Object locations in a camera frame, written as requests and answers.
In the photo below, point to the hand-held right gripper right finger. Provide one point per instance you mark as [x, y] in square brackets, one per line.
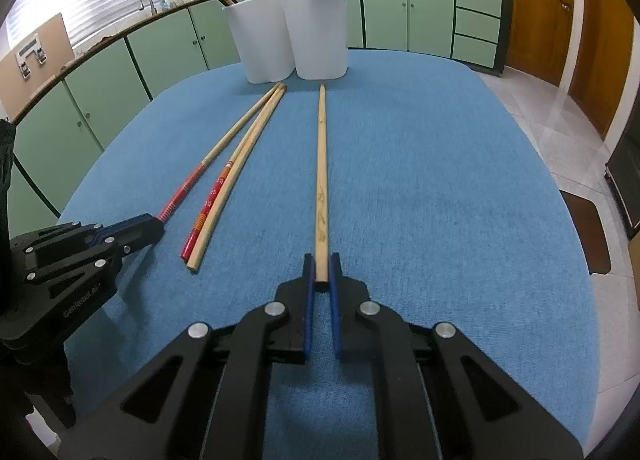
[336, 310]

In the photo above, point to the bottles beside sink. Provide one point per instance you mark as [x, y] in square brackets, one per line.
[170, 2]

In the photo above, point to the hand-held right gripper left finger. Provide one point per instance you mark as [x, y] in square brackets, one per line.
[307, 310]

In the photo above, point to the green base cabinets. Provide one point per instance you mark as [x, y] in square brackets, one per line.
[430, 15]

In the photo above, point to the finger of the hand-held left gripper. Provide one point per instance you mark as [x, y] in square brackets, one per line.
[140, 236]
[60, 237]

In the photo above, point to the brown stool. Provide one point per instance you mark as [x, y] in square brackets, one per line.
[587, 230]

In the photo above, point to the wooden door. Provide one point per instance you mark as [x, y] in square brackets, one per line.
[530, 5]
[600, 50]

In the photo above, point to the bundle of chopsticks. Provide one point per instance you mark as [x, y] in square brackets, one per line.
[220, 212]

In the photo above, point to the white clamp device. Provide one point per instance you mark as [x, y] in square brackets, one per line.
[31, 52]

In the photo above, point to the brown board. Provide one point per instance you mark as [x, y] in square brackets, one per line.
[50, 55]

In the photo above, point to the dark glass cabinet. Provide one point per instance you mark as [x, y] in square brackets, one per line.
[625, 185]

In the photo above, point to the dark cloth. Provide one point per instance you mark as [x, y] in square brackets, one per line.
[6, 160]

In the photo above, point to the plain wooden chopstick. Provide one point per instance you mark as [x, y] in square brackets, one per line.
[322, 165]

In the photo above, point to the white double utensil holder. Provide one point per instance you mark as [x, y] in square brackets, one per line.
[315, 35]

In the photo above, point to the blue table mat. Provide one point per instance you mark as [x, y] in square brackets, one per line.
[425, 190]

